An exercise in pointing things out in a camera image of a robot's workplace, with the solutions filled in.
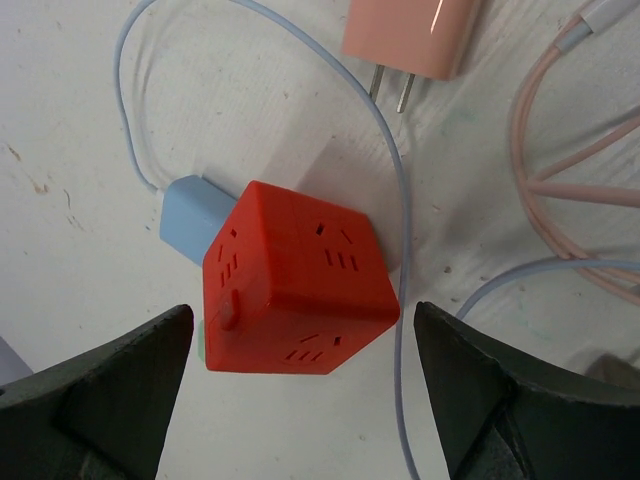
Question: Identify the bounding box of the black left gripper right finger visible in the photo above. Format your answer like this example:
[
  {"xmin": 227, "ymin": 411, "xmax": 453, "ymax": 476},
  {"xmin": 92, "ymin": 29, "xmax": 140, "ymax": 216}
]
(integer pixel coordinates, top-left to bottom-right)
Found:
[{"xmin": 414, "ymin": 302, "xmax": 639, "ymax": 479}]

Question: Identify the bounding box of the red cube power socket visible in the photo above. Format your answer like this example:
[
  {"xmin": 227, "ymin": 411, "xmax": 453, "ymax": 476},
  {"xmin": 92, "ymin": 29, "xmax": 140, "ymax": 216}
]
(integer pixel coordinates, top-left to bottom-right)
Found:
[{"xmin": 202, "ymin": 181, "xmax": 400, "ymax": 375}]

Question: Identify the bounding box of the pink charging cable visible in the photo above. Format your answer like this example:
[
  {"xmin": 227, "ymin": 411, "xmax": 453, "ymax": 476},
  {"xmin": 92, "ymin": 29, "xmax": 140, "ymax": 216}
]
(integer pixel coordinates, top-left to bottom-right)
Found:
[{"xmin": 506, "ymin": 0, "xmax": 640, "ymax": 305}]

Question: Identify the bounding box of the light blue charging cable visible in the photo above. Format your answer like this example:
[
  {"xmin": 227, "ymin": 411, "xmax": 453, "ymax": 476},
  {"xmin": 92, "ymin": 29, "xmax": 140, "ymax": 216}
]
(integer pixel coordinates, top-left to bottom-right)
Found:
[{"xmin": 113, "ymin": 0, "xmax": 640, "ymax": 480}]

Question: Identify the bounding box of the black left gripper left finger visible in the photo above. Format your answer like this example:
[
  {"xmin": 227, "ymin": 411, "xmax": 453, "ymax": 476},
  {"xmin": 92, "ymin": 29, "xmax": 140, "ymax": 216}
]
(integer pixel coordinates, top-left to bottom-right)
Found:
[{"xmin": 1, "ymin": 305, "xmax": 194, "ymax": 479}]

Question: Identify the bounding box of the green charger plug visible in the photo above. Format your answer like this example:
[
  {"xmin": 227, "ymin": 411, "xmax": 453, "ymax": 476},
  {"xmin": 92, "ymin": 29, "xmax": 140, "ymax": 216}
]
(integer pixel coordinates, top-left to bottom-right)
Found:
[{"xmin": 197, "ymin": 320, "xmax": 206, "ymax": 365}]

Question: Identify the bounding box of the salmon pink charger plug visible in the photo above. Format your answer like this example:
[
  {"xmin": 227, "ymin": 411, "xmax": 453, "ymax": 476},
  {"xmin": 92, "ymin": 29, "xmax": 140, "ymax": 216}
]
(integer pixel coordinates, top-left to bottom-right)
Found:
[{"xmin": 341, "ymin": 0, "xmax": 482, "ymax": 114}]

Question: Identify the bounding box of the light blue charger plug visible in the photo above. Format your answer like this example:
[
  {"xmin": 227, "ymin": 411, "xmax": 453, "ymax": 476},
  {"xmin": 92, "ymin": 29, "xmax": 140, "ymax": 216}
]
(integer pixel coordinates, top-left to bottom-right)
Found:
[{"xmin": 159, "ymin": 175, "xmax": 237, "ymax": 267}]

